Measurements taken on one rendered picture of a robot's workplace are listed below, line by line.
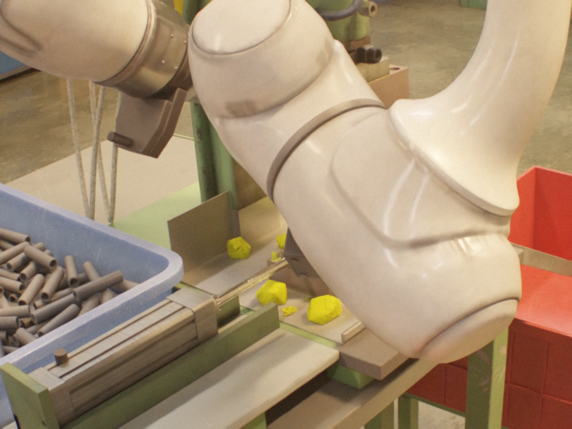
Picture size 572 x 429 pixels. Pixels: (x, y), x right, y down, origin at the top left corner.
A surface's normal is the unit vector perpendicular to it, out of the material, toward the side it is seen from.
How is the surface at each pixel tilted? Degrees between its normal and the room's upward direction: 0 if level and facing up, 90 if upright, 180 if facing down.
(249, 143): 95
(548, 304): 0
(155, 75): 119
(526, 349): 90
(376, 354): 0
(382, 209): 60
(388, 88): 90
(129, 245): 81
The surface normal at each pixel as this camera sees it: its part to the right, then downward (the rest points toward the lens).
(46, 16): 0.52, 0.50
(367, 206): -0.55, -0.13
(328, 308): -0.24, -0.68
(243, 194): 0.76, 0.22
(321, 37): 0.80, -0.22
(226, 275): -0.07, -0.90
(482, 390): -0.65, 0.36
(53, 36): 0.36, 0.70
